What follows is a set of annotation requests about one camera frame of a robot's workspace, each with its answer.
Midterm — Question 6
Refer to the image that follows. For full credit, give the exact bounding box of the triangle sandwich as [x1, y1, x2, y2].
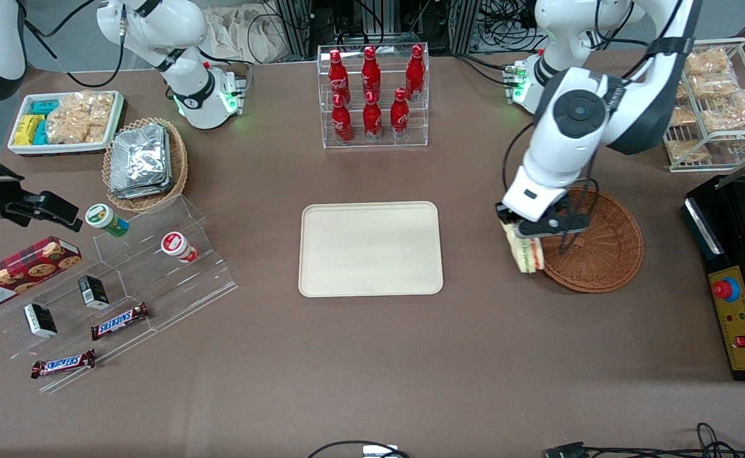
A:
[503, 221, 546, 274]

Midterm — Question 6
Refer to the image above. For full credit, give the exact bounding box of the brown round wicker basket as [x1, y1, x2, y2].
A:
[541, 186, 644, 294]

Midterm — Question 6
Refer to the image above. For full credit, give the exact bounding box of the white rectangular snack tray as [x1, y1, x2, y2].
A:
[8, 90, 125, 156]

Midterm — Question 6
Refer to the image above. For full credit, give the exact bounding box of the light wicker basket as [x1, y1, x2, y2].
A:
[102, 117, 188, 213]

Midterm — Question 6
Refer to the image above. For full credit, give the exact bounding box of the cream plastic tray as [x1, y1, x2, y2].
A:
[298, 201, 445, 298]

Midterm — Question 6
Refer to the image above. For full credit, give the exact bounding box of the green lidded cup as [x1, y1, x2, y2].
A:
[85, 204, 130, 238]

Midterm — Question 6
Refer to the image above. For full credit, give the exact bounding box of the red tartan cookie box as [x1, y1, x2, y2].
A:
[0, 236, 83, 314]

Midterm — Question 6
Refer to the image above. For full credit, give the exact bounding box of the yellow snack pack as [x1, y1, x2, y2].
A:
[14, 114, 45, 146]

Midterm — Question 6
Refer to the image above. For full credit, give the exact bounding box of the foil wrapped pack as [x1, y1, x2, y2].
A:
[110, 123, 172, 190]
[109, 181, 173, 200]

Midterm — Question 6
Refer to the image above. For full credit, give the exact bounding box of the small black carton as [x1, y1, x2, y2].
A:
[78, 275, 110, 310]
[24, 303, 58, 338]

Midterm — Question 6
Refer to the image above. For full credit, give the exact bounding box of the clear bag of crackers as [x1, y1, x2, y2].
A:
[46, 91, 115, 144]

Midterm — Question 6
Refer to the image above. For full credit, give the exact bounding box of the clear acrylic stepped stand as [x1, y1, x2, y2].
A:
[0, 194, 239, 394]

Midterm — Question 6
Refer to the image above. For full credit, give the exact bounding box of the red strawberry yogurt cup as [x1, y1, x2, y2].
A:
[160, 232, 198, 263]

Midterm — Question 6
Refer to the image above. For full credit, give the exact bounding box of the Snickers chocolate bar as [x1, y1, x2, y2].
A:
[31, 349, 97, 380]
[90, 302, 150, 341]

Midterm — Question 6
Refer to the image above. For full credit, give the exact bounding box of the red cola bottle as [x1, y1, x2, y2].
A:
[405, 44, 426, 101]
[328, 49, 351, 104]
[363, 91, 383, 142]
[390, 88, 410, 140]
[331, 94, 354, 144]
[361, 46, 382, 102]

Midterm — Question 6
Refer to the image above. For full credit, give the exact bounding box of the clear acrylic bottle rack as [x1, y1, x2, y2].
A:
[317, 43, 430, 149]

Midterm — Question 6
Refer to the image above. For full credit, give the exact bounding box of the black appliance with yellow panel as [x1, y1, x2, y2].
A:
[682, 143, 745, 382]

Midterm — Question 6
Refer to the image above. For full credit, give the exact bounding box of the metal equipment rack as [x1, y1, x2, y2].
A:
[270, 0, 481, 58]

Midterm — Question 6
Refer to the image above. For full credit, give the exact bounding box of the beige cloth bag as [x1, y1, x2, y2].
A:
[204, 5, 290, 64]

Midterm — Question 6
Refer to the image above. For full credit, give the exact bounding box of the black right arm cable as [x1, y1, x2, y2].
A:
[24, 0, 126, 88]

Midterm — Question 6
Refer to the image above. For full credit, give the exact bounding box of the black cable with connector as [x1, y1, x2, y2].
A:
[545, 423, 745, 458]

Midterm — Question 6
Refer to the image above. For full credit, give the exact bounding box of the white wire rack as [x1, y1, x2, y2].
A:
[663, 37, 745, 173]

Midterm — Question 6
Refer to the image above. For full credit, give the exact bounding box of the black looped cable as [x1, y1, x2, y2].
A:
[309, 440, 411, 458]

